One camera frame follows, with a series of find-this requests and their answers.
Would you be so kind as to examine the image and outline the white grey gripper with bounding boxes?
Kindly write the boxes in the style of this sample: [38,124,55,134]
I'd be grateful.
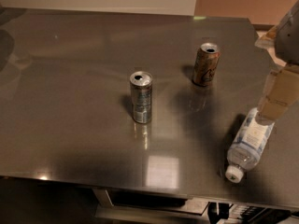
[255,0,299,121]

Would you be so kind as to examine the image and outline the orange soda can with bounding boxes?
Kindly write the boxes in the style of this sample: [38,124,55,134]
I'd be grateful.
[192,42,221,87]

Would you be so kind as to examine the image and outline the silver redbull can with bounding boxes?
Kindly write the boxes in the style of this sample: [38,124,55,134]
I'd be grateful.
[130,71,152,124]

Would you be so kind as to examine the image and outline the clear plastic water bottle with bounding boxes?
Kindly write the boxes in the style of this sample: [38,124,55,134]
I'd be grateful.
[225,107,274,183]

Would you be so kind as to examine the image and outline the drawer under table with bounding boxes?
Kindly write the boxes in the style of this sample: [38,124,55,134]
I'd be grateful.
[93,189,209,224]

